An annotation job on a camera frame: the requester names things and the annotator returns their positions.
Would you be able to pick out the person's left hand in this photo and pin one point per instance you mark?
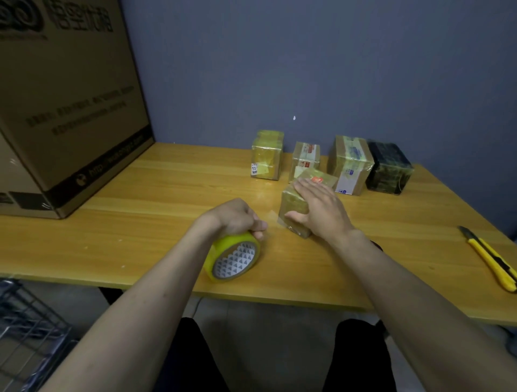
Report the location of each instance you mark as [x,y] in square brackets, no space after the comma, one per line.
[234,218]

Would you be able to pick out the person's right hand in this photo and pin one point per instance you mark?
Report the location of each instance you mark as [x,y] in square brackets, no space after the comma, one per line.
[325,212]

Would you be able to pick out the yellow tape roll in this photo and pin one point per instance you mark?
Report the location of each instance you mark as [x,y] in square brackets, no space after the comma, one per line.
[218,252]

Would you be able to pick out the brown box with white label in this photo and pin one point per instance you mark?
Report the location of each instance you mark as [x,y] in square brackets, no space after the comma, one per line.
[351,163]

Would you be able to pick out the small carton red label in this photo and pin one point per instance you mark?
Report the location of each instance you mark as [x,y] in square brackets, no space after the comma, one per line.
[305,159]

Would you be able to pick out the small carton yellow tape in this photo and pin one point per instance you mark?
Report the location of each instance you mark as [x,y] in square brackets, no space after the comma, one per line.
[266,155]

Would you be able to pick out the black cardboard box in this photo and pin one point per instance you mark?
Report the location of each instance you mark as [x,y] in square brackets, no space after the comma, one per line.
[389,167]

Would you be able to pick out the person's left forearm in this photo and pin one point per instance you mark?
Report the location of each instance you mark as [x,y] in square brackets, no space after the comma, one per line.
[121,327]

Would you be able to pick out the person's right forearm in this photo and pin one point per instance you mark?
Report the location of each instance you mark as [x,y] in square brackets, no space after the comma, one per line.
[436,327]

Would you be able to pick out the person's black trousers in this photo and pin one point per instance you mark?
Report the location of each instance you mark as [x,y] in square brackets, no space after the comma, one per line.
[355,359]

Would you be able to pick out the black table leg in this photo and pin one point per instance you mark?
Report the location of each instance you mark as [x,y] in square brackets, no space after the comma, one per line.
[109,295]
[381,327]

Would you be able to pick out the yellow utility knife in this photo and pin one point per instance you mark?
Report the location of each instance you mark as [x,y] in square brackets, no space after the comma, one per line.
[490,258]

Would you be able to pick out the large flat brown carton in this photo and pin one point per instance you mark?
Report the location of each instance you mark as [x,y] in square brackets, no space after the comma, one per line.
[64,101]

